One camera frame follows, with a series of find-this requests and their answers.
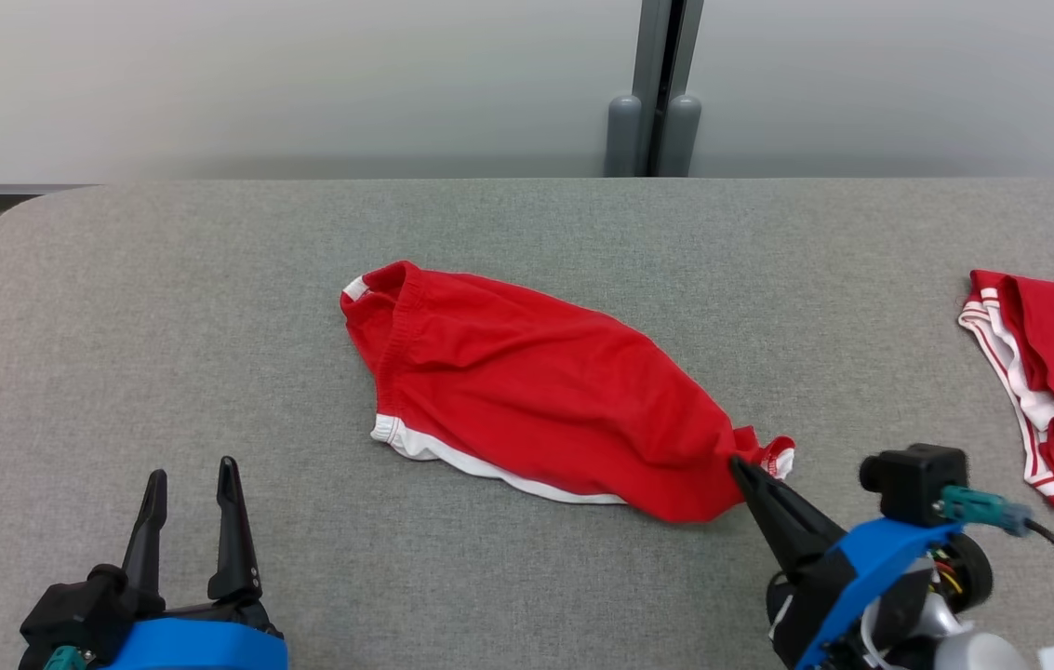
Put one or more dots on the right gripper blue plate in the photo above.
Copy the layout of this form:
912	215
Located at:
847	577

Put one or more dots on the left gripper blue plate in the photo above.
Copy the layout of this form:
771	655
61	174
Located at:
201	647

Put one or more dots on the red shorts with white stripes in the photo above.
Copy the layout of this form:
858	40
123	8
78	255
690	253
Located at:
536	391

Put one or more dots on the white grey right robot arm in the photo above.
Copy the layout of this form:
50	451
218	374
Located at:
982	651

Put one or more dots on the grey fabric upholstered surface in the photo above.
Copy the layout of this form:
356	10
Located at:
210	326

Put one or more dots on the grey rounded bumper cylinder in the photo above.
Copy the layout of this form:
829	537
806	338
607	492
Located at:
623	135
680	135

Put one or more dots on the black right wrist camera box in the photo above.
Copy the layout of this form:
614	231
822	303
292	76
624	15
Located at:
913	484

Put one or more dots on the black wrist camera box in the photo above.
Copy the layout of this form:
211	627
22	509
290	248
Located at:
913	484
71	609

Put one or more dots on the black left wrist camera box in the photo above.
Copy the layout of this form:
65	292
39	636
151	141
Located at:
71	609

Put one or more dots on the grey vertical partition post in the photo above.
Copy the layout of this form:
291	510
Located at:
659	56

